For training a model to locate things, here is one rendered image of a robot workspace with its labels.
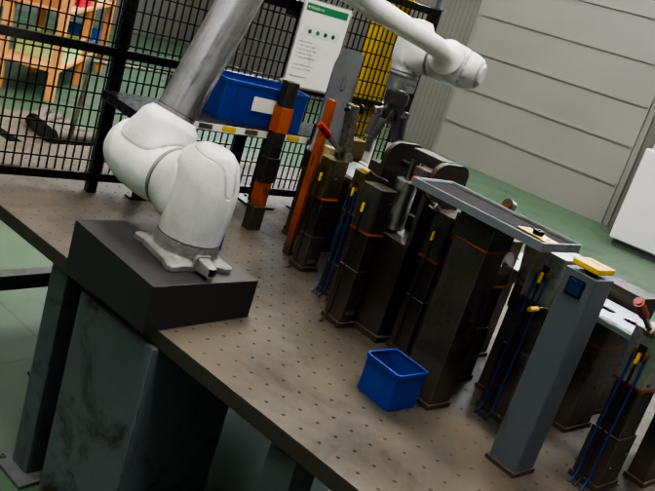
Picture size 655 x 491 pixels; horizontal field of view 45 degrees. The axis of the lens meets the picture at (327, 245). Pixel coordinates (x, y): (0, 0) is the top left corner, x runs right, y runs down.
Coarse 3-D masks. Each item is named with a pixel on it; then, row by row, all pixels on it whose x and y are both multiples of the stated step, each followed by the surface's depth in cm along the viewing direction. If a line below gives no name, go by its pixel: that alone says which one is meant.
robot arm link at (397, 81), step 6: (390, 72) 231; (396, 72) 229; (402, 72) 229; (390, 78) 231; (396, 78) 230; (402, 78) 229; (408, 78) 229; (414, 78) 230; (390, 84) 231; (396, 84) 230; (402, 84) 229; (408, 84) 230; (414, 84) 231; (396, 90) 231; (402, 90) 230; (408, 90) 231
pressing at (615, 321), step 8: (352, 168) 250; (360, 168) 254; (352, 176) 238; (520, 256) 206; (608, 304) 187; (616, 304) 190; (600, 312) 179; (608, 312) 181; (616, 312) 183; (624, 312) 185; (632, 312) 187; (600, 320) 175; (608, 320) 174; (616, 320) 177; (624, 320) 180; (632, 320) 181; (640, 320) 183; (616, 328) 172; (624, 328) 171; (632, 328) 174; (624, 336) 170
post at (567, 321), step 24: (600, 288) 148; (552, 312) 152; (576, 312) 149; (552, 336) 152; (576, 336) 150; (528, 360) 156; (552, 360) 152; (576, 360) 154; (528, 384) 156; (552, 384) 152; (528, 408) 156; (552, 408) 157; (504, 432) 160; (528, 432) 156; (504, 456) 160; (528, 456) 159
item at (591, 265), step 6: (576, 258) 149; (582, 258) 151; (588, 258) 152; (576, 264) 149; (582, 264) 148; (588, 264) 148; (594, 264) 149; (600, 264) 151; (588, 270) 148; (594, 270) 147; (600, 270) 146; (606, 270) 148; (612, 270) 149
